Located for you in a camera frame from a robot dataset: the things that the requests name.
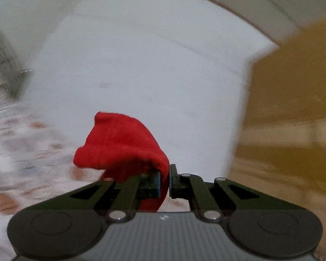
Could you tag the patterned printed bedsheet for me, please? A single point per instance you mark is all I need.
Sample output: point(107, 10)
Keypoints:
point(21, 152)

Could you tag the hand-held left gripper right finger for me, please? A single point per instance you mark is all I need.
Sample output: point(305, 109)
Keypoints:
point(175, 182)

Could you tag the yellow wooden wardrobe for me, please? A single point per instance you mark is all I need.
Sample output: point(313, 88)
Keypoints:
point(288, 87)

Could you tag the grey ledge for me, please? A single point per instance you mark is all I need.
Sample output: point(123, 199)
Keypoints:
point(2, 59)

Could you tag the red small garment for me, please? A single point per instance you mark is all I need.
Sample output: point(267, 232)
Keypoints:
point(119, 141)

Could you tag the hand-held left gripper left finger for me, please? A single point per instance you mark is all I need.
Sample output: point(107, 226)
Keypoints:
point(155, 185)

